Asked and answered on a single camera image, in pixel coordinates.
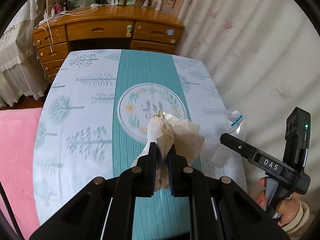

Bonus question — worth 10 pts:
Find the clear plastic wrapper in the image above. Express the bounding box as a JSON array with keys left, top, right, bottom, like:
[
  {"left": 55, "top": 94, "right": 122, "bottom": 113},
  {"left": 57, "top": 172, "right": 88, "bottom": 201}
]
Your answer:
[{"left": 210, "top": 109, "right": 246, "bottom": 169}]

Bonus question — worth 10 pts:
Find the cream floral curtain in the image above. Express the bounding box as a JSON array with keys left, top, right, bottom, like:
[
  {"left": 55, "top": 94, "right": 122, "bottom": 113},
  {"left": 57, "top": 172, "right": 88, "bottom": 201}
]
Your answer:
[{"left": 178, "top": 0, "right": 319, "bottom": 211}]

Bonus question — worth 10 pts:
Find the white lace bed skirt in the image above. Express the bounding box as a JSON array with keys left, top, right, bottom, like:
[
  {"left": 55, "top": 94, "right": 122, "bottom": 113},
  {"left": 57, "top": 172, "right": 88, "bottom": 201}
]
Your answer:
[{"left": 1, "top": 0, "right": 49, "bottom": 107}]

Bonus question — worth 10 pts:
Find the teal white patterned tablecloth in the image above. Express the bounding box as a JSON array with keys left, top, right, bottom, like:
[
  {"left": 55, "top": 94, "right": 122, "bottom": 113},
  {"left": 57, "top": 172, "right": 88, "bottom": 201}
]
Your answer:
[{"left": 32, "top": 48, "right": 249, "bottom": 240}]

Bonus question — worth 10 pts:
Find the white tissue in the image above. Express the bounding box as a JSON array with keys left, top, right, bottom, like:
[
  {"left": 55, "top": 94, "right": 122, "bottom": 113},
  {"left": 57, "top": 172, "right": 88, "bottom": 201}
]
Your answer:
[{"left": 138, "top": 111, "right": 204, "bottom": 192}]

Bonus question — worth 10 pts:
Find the wooden desk with drawers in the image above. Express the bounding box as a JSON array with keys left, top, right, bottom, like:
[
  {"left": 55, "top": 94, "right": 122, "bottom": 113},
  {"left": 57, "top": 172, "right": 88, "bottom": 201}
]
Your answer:
[{"left": 33, "top": 6, "right": 184, "bottom": 81}]

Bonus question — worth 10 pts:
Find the person's right hand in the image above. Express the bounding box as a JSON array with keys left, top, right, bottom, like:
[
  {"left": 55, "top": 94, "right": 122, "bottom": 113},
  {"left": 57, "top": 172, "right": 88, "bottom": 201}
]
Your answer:
[{"left": 256, "top": 191, "right": 300, "bottom": 226}]

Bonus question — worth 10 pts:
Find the white charging cable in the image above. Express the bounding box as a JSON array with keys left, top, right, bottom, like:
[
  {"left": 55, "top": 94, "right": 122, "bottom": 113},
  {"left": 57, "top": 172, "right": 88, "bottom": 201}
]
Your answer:
[{"left": 36, "top": 4, "right": 99, "bottom": 54}]

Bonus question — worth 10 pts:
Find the pink bed blanket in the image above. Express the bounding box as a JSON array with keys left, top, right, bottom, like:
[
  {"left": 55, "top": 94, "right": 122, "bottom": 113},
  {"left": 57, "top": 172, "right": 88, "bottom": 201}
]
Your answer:
[{"left": 1, "top": 108, "right": 42, "bottom": 239}]

